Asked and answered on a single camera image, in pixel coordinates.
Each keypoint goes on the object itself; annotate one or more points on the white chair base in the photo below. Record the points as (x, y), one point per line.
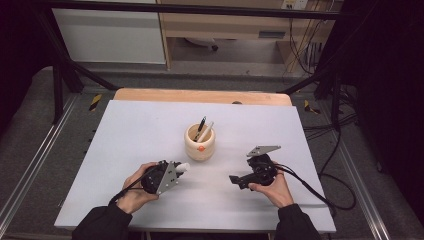
(203, 42)

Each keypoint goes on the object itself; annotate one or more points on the wooden table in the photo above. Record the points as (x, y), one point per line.
(200, 96)

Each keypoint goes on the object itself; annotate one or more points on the cream round pen holder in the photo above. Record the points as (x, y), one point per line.
(200, 150)

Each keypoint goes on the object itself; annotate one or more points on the black metal frame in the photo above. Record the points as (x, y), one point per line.
(186, 9)

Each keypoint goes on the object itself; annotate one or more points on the white cabinet panel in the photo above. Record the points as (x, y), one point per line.
(106, 36)

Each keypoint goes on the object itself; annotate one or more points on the person's left hand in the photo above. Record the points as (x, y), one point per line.
(135, 196)

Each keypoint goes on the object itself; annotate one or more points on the white capped pen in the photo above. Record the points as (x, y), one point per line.
(205, 131)

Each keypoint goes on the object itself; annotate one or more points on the white power strip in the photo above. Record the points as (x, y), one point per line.
(295, 4)

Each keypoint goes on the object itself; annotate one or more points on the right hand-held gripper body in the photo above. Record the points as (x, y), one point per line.
(263, 168)

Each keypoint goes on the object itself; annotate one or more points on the aluminium floor rail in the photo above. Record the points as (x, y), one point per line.
(36, 160)
(363, 193)

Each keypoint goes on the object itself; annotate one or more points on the person's right hand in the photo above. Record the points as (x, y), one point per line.
(276, 191)

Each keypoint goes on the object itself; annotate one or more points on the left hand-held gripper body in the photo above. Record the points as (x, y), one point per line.
(160, 178)

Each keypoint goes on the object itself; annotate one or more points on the yellow black floor tape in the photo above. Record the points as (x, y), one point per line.
(311, 107)
(95, 102)

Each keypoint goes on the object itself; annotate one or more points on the wooden desk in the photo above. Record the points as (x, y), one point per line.
(226, 30)

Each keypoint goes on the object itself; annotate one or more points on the black clear gel pen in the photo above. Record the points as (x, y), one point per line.
(200, 127)

